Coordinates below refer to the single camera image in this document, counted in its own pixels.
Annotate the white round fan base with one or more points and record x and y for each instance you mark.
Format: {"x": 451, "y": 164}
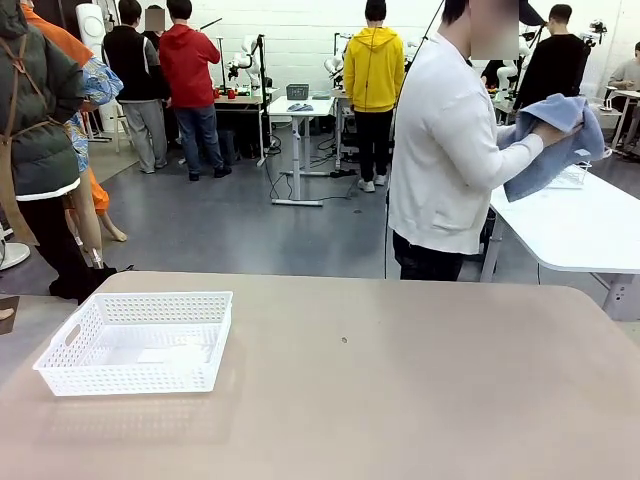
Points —
{"x": 12, "y": 255}

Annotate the mannequin in orange blue clothes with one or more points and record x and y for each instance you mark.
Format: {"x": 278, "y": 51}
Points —
{"x": 100, "y": 85}

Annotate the person in red hoodie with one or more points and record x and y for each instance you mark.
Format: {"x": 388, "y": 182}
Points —
{"x": 187, "y": 65}

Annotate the person's right hand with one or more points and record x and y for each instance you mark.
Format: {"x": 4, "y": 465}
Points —
{"x": 557, "y": 134}

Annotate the person's right forearm white sleeve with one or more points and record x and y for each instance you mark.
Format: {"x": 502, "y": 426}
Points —
{"x": 520, "y": 155}

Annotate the person in black white jacket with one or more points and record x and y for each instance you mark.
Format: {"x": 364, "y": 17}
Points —
{"x": 125, "y": 65}

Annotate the blue towel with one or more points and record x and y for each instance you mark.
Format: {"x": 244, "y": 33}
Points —
{"x": 565, "y": 112}

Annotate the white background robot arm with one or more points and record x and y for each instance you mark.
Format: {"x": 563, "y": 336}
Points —
{"x": 507, "y": 70}
{"x": 332, "y": 64}
{"x": 247, "y": 55}

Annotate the person in white sweater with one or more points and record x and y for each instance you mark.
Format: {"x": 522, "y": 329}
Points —
{"x": 440, "y": 150}

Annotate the person with blurred face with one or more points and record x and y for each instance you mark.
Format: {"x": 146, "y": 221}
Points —
{"x": 152, "y": 37}

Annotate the large white table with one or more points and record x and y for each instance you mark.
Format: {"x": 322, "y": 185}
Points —
{"x": 575, "y": 225}

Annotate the person in black clothes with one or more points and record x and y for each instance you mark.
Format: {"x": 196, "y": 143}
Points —
{"x": 555, "y": 65}

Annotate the blue cloth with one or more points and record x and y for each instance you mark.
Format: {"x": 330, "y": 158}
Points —
{"x": 300, "y": 107}

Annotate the small white side table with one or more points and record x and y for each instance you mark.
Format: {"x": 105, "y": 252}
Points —
{"x": 625, "y": 95}

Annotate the wooden top desk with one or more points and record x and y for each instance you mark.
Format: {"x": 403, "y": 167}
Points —
{"x": 240, "y": 101}

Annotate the white standing desk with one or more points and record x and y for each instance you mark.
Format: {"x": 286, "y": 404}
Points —
{"x": 322, "y": 106}

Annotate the person in green puffer jacket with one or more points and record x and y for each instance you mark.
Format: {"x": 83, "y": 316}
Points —
{"x": 35, "y": 125}

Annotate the black studio lamp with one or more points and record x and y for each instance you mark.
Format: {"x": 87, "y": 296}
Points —
{"x": 531, "y": 12}

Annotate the person in yellow hoodie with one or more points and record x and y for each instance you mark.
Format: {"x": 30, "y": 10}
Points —
{"x": 372, "y": 65}

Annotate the seated person in grey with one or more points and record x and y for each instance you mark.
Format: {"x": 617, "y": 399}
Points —
{"x": 627, "y": 75}

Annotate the grey plastic basket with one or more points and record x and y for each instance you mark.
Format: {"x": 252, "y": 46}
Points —
{"x": 298, "y": 91}

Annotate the black power strip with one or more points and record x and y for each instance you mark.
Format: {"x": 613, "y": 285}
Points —
{"x": 344, "y": 173}

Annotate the white perforated plastic basket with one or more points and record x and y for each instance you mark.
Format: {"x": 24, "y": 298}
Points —
{"x": 125, "y": 382}

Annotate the white step stool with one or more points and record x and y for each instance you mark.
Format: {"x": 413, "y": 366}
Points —
{"x": 122, "y": 112}

